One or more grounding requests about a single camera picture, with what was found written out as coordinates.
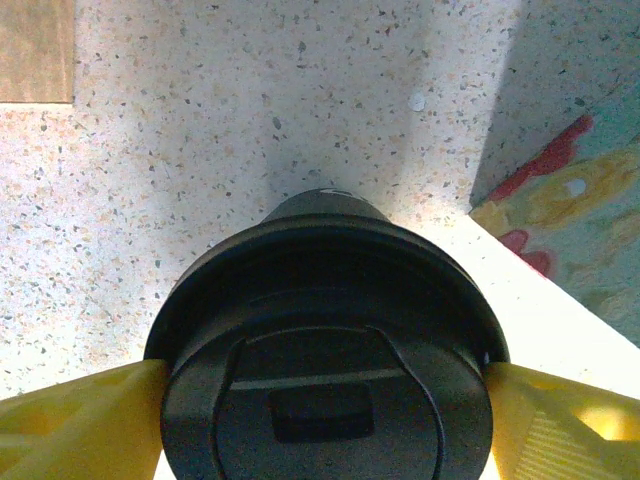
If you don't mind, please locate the brown cardboard napkin box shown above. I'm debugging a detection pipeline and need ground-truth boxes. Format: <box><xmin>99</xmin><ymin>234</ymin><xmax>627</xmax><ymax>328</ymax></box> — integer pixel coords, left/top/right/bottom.
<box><xmin>0</xmin><ymin>0</ymin><xmax>76</xmax><ymax>105</ymax></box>

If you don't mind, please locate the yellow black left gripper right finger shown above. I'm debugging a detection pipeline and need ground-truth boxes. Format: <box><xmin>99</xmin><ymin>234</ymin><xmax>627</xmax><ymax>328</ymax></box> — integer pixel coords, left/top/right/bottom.
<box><xmin>483</xmin><ymin>360</ymin><xmax>640</xmax><ymax>480</ymax></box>

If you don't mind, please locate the printed paper gift bag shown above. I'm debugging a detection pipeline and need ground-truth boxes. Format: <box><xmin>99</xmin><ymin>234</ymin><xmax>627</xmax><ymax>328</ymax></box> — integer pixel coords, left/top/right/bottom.
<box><xmin>468</xmin><ymin>74</ymin><xmax>640</xmax><ymax>351</ymax></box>

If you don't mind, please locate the black paper coffee cup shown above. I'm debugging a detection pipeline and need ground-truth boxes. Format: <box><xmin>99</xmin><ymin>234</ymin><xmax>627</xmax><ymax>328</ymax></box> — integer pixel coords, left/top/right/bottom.
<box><xmin>259</xmin><ymin>187</ymin><xmax>389</xmax><ymax>226</ymax></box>

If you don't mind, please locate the black plastic cup lid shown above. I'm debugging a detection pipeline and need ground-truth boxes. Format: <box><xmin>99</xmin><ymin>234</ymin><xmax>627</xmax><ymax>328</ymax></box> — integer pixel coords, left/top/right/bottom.
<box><xmin>143</xmin><ymin>212</ymin><xmax>511</xmax><ymax>480</ymax></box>

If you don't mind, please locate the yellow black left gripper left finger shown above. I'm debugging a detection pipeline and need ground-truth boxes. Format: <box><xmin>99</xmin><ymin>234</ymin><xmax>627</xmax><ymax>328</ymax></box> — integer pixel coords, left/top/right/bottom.
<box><xmin>0</xmin><ymin>357</ymin><xmax>170</xmax><ymax>480</ymax></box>

